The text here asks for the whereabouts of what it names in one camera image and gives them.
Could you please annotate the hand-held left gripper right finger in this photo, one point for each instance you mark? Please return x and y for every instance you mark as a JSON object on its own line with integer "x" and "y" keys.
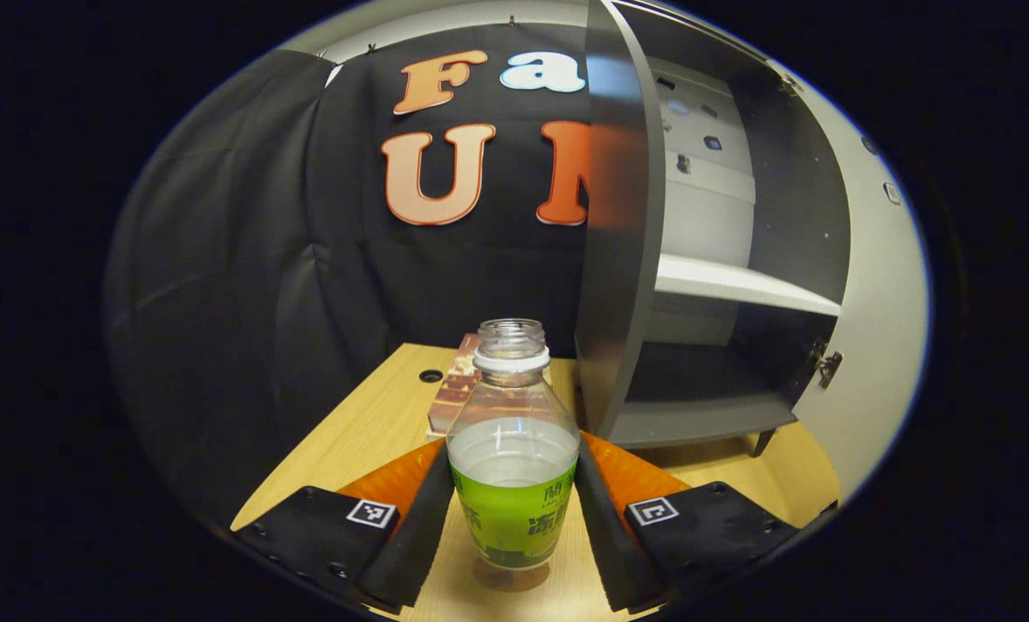
{"x": 605, "y": 536}

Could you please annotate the grey cabinet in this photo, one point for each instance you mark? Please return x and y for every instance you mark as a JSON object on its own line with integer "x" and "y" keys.
{"x": 618, "y": 216}

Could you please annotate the black backdrop cloth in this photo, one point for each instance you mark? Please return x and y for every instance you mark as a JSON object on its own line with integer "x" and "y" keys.
{"x": 238, "y": 259}

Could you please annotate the beige cabinet door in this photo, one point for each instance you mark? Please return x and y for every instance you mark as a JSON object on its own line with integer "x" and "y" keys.
{"x": 877, "y": 302}

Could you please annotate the round brown coaster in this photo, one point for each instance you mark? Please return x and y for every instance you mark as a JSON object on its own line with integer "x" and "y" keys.
{"x": 514, "y": 579}

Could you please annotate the row of small cloth clips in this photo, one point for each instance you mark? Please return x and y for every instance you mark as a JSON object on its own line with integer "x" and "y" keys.
{"x": 371, "y": 47}

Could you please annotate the brown brick pattern book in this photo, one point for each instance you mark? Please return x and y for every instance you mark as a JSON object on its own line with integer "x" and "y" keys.
{"x": 454, "y": 389}

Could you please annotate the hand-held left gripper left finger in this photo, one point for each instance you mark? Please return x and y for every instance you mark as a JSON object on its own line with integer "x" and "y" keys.
{"x": 415, "y": 536}

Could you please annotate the clear bottle with green label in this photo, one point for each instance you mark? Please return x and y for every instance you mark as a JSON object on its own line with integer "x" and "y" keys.
{"x": 512, "y": 501}

